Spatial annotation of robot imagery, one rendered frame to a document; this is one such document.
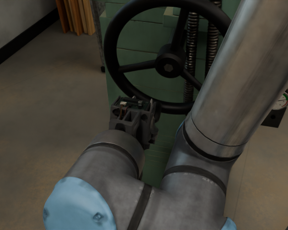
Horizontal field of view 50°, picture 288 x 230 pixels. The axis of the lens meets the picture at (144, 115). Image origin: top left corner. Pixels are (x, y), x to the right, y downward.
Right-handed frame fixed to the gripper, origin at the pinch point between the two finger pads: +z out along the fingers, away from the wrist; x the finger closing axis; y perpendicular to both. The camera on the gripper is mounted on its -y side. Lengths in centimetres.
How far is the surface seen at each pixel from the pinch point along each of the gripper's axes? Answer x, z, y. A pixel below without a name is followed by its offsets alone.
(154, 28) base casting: 3.1, 19.7, 15.4
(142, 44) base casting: 6.2, 21.4, 10.5
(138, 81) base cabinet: 7.3, 25.6, -1.5
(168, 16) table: -1.7, 7.9, 20.2
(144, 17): 5.8, 18.8, 18.0
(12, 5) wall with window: 118, 130, 0
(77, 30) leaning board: 85, 158, -16
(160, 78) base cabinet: 0.6, 24.8, 0.7
